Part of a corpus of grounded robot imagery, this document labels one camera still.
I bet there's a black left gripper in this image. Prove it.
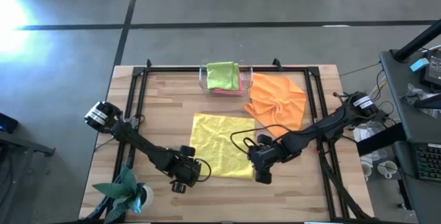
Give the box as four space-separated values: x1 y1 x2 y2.
168 145 203 194

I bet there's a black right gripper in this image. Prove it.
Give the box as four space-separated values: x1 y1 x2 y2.
248 134 290 185

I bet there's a yellow microfiber towel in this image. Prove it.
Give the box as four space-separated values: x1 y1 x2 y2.
189 112 256 179

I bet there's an orange microfiber towel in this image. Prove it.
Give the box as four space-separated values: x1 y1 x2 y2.
243 72 307 139

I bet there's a pink microfiber towel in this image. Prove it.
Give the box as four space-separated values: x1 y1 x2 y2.
212 85 244 96

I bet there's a lime green microfiber towel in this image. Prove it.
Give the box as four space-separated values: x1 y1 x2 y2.
206 61 240 91

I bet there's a white plant pot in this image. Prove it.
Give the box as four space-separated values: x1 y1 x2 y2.
137 182 155 210

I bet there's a green paper plant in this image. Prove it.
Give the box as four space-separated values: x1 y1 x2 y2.
92 164 145 224

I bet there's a clear plastic bin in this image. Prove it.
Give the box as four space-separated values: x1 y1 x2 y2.
198 58 254 97

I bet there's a white mug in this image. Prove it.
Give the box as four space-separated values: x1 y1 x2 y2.
376 160 400 180
360 156 373 181

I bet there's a white plastic bag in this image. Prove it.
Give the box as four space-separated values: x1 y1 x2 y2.
351 120 389 165

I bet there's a black power adapter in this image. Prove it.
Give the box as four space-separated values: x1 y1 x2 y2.
373 109 391 124

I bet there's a grey side desk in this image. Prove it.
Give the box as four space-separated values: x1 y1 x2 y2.
378 48 441 224

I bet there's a crumpled clear plastic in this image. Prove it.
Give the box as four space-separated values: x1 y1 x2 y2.
400 83 441 119

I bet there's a black floor stand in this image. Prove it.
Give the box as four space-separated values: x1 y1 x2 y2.
0 130 57 224

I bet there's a black backlit keyboard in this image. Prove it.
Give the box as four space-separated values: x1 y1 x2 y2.
414 143 441 183

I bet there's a light blue block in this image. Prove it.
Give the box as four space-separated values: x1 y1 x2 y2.
409 57 430 72

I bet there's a black box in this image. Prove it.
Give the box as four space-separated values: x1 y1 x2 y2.
0 112 20 134

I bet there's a black desk device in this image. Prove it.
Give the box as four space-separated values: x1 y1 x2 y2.
422 48 441 88

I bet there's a black pole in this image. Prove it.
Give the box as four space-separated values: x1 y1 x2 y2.
392 19 441 63

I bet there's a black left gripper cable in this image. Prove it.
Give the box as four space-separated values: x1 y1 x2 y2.
195 157 212 183

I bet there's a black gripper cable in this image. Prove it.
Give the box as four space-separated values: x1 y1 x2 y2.
229 123 294 156
195 157 212 183

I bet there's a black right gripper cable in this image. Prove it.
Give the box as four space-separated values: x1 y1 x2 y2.
229 123 294 156

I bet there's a black aluminium table frame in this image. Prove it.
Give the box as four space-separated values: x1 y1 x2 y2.
81 65 373 224

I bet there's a black strap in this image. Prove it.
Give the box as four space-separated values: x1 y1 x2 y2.
356 123 408 156

